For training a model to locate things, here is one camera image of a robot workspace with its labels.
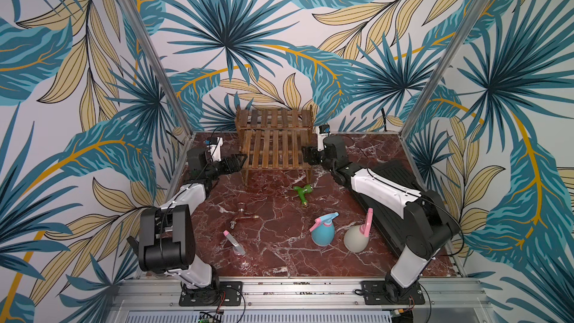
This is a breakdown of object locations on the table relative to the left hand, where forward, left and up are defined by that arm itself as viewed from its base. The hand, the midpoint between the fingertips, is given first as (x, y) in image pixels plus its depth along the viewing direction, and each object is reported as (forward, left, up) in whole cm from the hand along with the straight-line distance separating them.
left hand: (238, 157), depth 89 cm
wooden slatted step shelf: (+12, -13, -2) cm, 18 cm away
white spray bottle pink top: (-29, -43, -6) cm, 52 cm away
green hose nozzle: (-6, -26, -15) cm, 31 cm away
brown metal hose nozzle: (-17, -2, -16) cm, 23 cm away
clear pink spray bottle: (-35, -5, -3) cm, 36 cm away
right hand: (-1, -21, +4) cm, 22 cm away
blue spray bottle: (-26, -32, -6) cm, 42 cm away
